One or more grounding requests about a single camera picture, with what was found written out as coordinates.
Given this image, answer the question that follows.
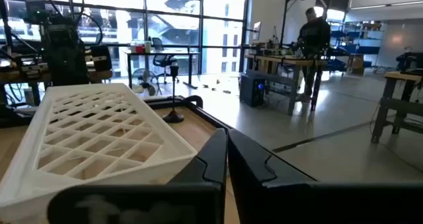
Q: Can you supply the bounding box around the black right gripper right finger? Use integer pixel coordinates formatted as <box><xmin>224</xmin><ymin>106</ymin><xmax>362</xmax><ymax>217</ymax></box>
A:
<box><xmin>227</xmin><ymin>128</ymin><xmax>423</xmax><ymax>224</ymax></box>

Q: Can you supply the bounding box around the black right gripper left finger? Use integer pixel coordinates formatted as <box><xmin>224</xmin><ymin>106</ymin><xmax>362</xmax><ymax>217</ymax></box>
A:
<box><xmin>47</xmin><ymin>128</ymin><xmax>228</xmax><ymax>224</ymax></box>

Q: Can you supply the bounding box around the black candlestick holder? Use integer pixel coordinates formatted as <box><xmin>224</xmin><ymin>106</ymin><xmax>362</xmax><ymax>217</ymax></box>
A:
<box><xmin>162</xmin><ymin>64</ymin><xmax>185</xmax><ymax>124</ymax></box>

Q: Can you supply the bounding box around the computer monitor on arm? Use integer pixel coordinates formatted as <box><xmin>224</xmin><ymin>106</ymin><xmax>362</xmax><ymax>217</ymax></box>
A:
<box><xmin>252</xmin><ymin>21</ymin><xmax>262</xmax><ymax>42</ymax></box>

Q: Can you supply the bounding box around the white lattice shelf rack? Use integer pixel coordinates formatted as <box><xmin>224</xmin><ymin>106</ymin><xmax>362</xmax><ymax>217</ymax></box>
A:
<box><xmin>0</xmin><ymin>83</ymin><xmax>198</xmax><ymax>223</ymax></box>

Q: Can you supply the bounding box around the black computer tower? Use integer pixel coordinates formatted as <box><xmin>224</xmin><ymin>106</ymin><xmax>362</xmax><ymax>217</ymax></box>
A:
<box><xmin>239</xmin><ymin>71</ymin><xmax>271</xmax><ymax>108</ymax></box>

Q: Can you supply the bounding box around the floor fan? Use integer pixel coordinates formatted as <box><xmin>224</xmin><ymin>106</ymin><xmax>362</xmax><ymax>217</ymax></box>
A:
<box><xmin>131</xmin><ymin>67</ymin><xmax>163</xmax><ymax>96</ymax></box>

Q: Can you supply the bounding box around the black office chair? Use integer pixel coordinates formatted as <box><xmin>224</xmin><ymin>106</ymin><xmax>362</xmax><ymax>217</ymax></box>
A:
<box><xmin>150</xmin><ymin>37</ymin><xmax>181</xmax><ymax>85</ymax></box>

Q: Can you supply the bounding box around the black desk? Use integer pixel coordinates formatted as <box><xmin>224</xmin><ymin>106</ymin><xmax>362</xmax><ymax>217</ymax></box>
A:
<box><xmin>124</xmin><ymin>50</ymin><xmax>202</xmax><ymax>90</ymax></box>

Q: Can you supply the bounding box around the wooden workbench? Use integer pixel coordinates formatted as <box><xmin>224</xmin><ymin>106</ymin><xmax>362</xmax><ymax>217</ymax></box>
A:
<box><xmin>369</xmin><ymin>70</ymin><xmax>423</xmax><ymax>145</ymax></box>
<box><xmin>243</xmin><ymin>53</ymin><xmax>328</xmax><ymax>116</ymax></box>

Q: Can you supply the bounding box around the cardboard box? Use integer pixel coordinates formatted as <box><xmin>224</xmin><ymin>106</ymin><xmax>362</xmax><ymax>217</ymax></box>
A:
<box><xmin>346</xmin><ymin>54</ymin><xmax>365</xmax><ymax>76</ymax></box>

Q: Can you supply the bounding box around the person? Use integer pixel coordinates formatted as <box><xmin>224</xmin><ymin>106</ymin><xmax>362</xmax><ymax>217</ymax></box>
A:
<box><xmin>295</xmin><ymin>7</ymin><xmax>332</xmax><ymax>101</ymax></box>

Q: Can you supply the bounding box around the blue storage shelving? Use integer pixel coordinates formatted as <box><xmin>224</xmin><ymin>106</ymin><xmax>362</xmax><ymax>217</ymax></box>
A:
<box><xmin>328</xmin><ymin>20</ymin><xmax>386</xmax><ymax>73</ymax></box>

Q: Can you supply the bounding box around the black frame clamp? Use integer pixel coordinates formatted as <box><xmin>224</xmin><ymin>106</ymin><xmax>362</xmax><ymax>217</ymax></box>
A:
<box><xmin>186</xmin><ymin>94</ymin><xmax>204</xmax><ymax>108</ymax></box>

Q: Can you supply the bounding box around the black metal rig frame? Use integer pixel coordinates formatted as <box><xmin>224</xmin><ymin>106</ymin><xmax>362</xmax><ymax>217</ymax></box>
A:
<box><xmin>280</xmin><ymin>0</ymin><xmax>334</xmax><ymax>50</ymax></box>

